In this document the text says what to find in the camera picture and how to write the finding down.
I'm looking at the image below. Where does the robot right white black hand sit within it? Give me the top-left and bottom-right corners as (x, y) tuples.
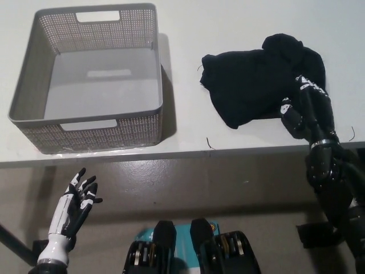
(279, 75), (340, 147)

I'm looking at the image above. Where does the robot left white black hand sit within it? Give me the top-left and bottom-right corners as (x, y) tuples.
(37, 167), (103, 265)

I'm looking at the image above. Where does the black t-shirt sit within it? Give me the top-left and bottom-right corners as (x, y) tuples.
(199, 33), (327, 130)

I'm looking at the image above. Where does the black table foot plate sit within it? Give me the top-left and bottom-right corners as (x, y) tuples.
(296, 220), (338, 249)
(32, 239), (51, 258)

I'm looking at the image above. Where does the black table leg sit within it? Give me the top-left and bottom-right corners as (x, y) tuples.
(0, 221), (38, 261)

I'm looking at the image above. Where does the clear tape strip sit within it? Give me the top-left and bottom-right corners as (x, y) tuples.
(55, 146), (152, 158)

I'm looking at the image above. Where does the robot left black body block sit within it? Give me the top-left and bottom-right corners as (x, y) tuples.
(123, 220), (178, 274)

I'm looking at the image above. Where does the robot black body block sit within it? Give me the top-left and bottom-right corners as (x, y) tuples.
(123, 220), (178, 274)
(190, 217), (261, 274)

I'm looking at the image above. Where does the grey perforated plastic basket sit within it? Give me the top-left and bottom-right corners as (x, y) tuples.
(7, 2), (165, 156)

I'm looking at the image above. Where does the robot right black body block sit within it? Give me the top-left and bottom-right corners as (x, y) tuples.
(190, 217), (261, 274)

